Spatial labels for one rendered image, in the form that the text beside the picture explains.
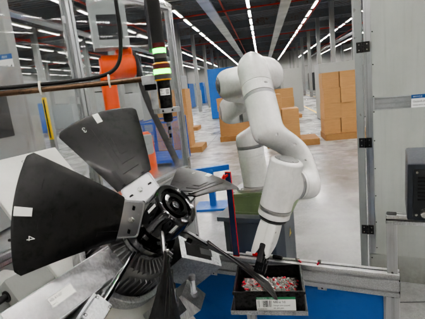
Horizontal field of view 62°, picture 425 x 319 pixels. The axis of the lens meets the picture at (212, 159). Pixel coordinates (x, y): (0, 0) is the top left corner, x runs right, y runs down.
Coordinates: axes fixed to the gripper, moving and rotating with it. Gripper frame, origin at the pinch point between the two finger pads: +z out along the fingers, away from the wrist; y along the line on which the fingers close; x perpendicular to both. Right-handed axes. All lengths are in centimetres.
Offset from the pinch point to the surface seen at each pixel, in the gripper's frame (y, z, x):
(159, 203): 20.3, -18.4, -22.7
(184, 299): 12.1, 10.9, -15.9
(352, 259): -205, 91, 35
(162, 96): 8, -41, -33
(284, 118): -735, 75, -159
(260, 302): -5.9, 15.7, 1.3
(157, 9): 7, -61, -38
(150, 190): 13.0, -17.1, -30.1
